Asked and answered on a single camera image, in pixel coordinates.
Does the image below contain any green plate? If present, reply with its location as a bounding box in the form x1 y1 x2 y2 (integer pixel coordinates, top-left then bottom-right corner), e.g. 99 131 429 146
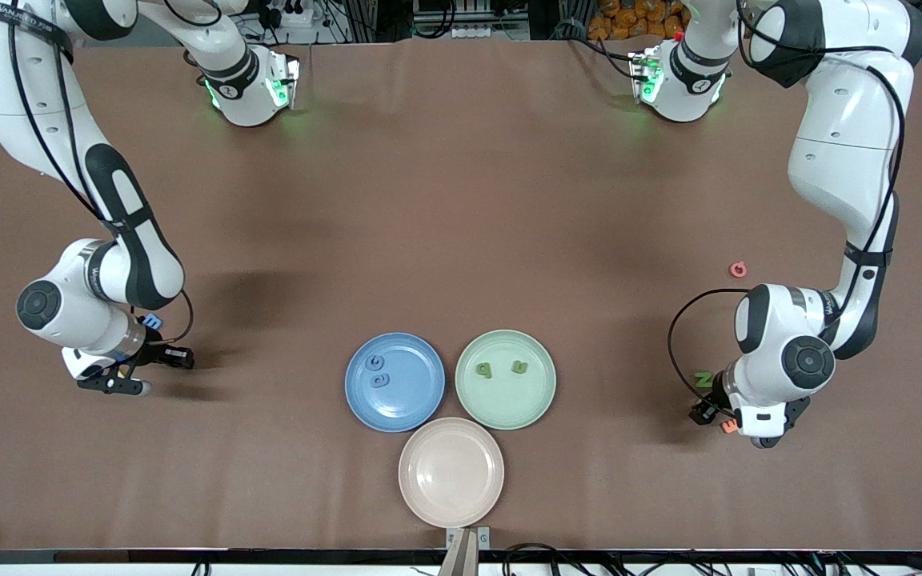
455 329 557 431

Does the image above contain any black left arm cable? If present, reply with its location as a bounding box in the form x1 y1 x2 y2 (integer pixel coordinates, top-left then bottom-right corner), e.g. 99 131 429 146
667 0 908 418

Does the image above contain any orange objects pile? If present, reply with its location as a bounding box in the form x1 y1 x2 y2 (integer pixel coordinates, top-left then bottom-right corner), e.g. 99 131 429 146
587 0 690 41

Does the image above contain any blue plate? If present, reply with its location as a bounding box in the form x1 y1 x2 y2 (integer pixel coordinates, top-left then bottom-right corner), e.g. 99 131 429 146
345 332 447 434

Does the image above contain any brown table cover sheet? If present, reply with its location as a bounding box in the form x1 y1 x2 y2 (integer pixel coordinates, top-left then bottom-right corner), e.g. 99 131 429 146
0 38 922 553

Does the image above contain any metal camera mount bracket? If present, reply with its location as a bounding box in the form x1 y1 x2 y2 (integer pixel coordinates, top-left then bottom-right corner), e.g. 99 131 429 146
445 526 492 576

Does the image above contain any beige plate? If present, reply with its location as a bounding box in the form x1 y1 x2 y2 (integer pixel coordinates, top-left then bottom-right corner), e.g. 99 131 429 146
398 417 506 529

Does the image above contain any black table edge rail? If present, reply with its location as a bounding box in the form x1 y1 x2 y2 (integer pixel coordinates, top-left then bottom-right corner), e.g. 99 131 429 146
0 549 922 566

